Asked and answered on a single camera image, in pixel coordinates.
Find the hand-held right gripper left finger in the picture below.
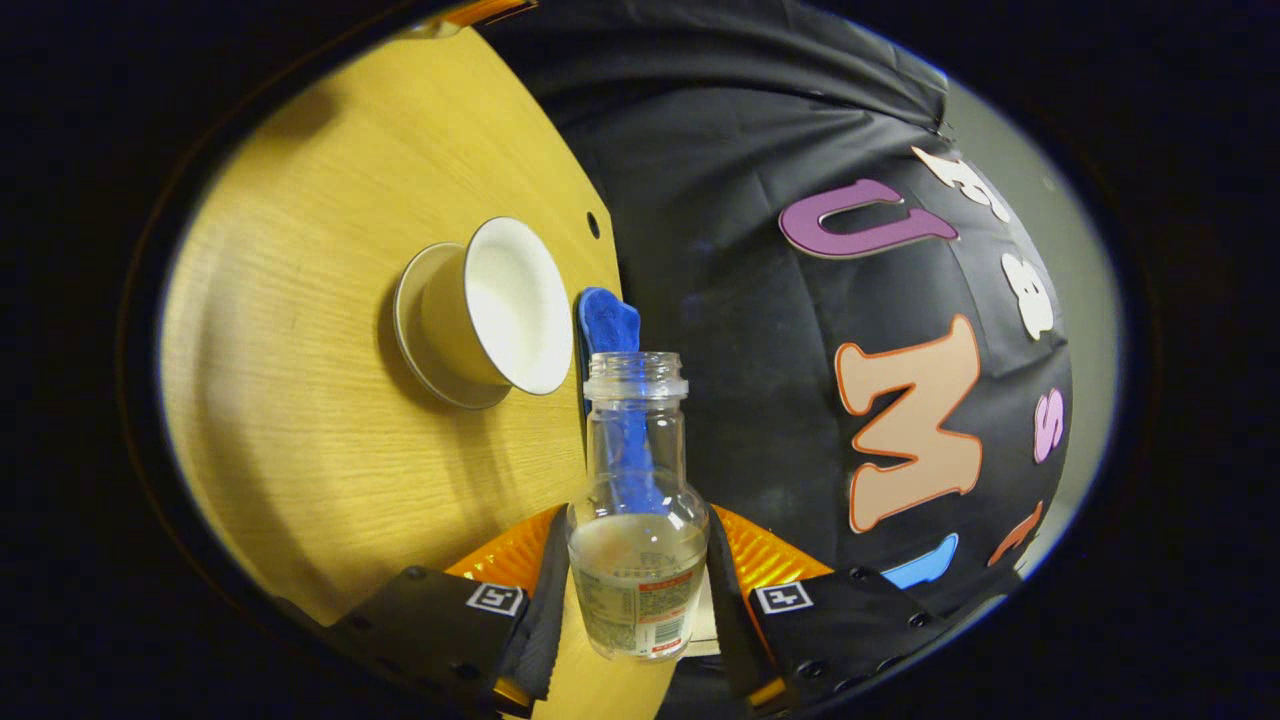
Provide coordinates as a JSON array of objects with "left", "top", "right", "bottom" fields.
[{"left": 325, "top": 505, "right": 571, "bottom": 717}]

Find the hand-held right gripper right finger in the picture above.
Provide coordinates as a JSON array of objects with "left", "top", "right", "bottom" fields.
[{"left": 705, "top": 505, "right": 966, "bottom": 717}]

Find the clear labelled water bottle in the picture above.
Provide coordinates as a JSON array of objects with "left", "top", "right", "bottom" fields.
[{"left": 566, "top": 350, "right": 711, "bottom": 663}]

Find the beige ceramic teacup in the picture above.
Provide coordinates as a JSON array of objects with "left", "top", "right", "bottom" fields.
[{"left": 420, "top": 217, "right": 574, "bottom": 396}]

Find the blue towel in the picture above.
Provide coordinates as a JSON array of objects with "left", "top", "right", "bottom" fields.
[{"left": 575, "top": 287, "right": 669, "bottom": 516}]

